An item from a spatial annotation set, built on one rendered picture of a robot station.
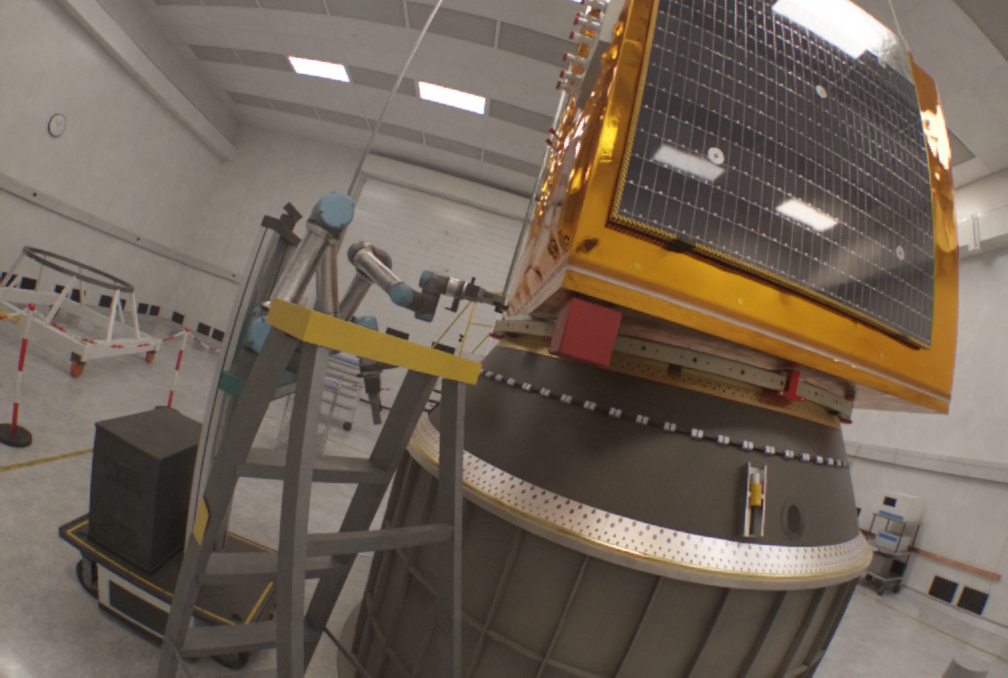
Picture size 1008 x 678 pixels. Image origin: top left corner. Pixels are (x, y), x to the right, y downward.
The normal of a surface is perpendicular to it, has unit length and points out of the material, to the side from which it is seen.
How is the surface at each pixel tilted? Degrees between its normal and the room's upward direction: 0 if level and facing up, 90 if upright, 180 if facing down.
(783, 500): 62
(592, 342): 90
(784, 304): 90
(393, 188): 90
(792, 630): 90
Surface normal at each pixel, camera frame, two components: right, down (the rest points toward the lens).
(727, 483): 0.03, -0.61
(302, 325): -0.57, -0.29
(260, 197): 0.09, -0.12
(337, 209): 0.59, -0.08
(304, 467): 0.83, -0.15
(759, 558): 0.21, -0.80
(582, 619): -0.34, -0.24
